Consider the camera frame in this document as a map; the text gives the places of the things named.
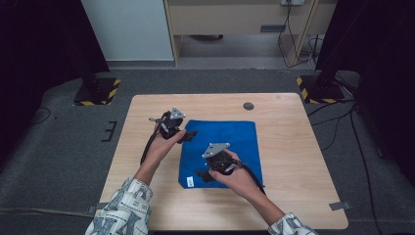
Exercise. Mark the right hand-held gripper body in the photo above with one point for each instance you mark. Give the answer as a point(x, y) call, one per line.
point(220, 161)

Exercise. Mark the person's right hand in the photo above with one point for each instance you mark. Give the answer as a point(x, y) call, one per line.
point(241, 182)

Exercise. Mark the black stand base striped edge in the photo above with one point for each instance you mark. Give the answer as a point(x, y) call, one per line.
point(321, 92)
point(98, 93)

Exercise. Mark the person's left hand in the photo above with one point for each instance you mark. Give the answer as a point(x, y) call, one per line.
point(160, 150)

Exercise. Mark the light wooden desk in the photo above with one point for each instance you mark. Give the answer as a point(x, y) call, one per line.
point(228, 19)

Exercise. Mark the white power strip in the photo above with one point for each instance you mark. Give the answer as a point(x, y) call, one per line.
point(293, 2)

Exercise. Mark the grey round table grommet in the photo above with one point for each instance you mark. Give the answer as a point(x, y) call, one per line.
point(248, 106)

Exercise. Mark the grey tape strip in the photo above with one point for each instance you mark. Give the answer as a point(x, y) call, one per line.
point(340, 206)
point(100, 207)

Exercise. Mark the black curtain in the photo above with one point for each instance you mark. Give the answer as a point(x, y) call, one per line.
point(381, 65)
point(39, 58)

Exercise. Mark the blue cloth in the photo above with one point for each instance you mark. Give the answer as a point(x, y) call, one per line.
point(235, 137)

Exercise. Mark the white panel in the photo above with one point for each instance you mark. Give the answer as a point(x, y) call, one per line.
point(127, 29)

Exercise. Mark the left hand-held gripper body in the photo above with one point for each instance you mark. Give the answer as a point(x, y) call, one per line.
point(170, 124)

